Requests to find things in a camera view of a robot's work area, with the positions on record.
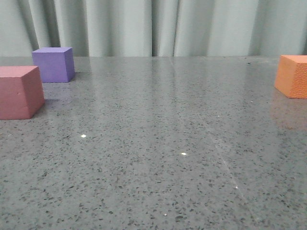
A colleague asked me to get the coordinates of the orange foam cube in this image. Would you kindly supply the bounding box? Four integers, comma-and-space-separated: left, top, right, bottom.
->
274, 55, 307, 99

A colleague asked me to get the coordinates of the grey-green curtain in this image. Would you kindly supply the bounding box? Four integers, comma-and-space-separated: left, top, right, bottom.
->
0, 0, 307, 57

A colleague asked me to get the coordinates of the purple foam cube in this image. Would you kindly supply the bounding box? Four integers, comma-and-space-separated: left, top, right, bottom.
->
32, 47, 75, 83

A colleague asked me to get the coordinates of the pink foam cube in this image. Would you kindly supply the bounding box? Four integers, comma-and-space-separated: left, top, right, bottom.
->
0, 66, 45, 120

